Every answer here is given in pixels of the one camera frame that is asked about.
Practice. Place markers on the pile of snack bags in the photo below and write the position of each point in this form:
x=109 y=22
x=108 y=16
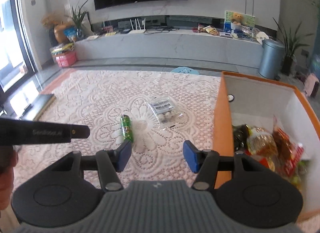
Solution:
x=208 y=29

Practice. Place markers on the dark wall outlet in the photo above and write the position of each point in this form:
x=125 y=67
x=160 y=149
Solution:
x=305 y=53

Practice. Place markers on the long-leaf plant in glass vase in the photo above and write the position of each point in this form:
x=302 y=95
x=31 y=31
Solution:
x=78 y=20

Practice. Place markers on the pink heater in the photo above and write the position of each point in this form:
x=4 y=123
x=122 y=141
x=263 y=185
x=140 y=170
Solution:
x=312 y=85

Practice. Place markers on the black snack packet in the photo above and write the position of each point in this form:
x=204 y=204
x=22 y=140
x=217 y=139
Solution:
x=241 y=135

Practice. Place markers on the green picture board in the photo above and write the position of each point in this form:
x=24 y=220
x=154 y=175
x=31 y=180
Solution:
x=248 y=20

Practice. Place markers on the golden vase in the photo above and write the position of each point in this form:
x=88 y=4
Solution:
x=61 y=35

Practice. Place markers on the pink storage box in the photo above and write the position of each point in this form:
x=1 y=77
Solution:
x=66 y=59

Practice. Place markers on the green sausage snack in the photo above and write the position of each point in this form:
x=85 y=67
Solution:
x=126 y=127

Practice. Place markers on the brown teddy bear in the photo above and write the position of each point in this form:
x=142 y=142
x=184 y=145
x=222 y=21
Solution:
x=237 y=19

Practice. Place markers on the clear brown snack packet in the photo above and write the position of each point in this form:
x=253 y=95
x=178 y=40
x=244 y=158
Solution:
x=261 y=142

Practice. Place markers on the marble television console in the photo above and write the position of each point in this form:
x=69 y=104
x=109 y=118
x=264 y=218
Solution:
x=162 y=45

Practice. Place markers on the long-leaf plant in black pot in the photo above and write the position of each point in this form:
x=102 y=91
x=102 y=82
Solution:
x=287 y=66

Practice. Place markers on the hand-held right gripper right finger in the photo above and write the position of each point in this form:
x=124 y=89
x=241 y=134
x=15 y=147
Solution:
x=191 y=156

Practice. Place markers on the blue water jug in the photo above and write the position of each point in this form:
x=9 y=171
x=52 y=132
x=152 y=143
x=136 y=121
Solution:
x=316 y=64

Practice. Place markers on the light blue stool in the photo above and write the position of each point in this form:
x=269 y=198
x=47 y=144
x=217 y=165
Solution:
x=186 y=70

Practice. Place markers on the black notebook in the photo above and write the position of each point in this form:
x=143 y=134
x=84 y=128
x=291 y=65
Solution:
x=37 y=105

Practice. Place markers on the white and blue mug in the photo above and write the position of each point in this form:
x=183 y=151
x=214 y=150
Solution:
x=236 y=34

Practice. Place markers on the clear packet of white balls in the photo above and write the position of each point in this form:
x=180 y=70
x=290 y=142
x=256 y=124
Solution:
x=162 y=107

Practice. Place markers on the white round plaque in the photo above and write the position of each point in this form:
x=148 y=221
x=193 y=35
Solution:
x=262 y=37

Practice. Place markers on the person's left hand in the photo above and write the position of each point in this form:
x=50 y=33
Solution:
x=7 y=188

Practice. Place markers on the dried orange flowers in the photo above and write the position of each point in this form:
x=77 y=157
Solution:
x=51 y=20

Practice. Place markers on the white paper sheets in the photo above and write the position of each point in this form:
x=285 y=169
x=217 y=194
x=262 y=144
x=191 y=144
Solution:
x=93 y=37

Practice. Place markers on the white kitchen scale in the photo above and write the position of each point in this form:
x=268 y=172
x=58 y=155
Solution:
x=225 y=34

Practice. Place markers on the yellow paper sheet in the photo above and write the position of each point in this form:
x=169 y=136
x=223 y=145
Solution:
x=110 y=34

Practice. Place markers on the grey-blue pedal bin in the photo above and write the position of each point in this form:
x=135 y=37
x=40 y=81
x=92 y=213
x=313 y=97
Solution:
x=271 y=60

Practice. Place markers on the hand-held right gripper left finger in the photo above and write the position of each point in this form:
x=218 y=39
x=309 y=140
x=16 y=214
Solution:
x=123 y=155

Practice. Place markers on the stack of colourful booklets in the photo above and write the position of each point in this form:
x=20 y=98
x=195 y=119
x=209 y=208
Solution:
x=62 y=49

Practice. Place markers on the blue patterned bag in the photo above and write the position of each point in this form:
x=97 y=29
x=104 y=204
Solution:
x=70 y=34

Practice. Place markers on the white router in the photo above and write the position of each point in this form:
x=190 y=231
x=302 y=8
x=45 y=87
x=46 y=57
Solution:
x=137 y=31

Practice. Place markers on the glass sliding door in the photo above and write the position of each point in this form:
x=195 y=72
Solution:
x=15 y=35

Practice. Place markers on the orange cardboard box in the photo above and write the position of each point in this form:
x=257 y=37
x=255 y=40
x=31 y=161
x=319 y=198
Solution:
x=222 y=122

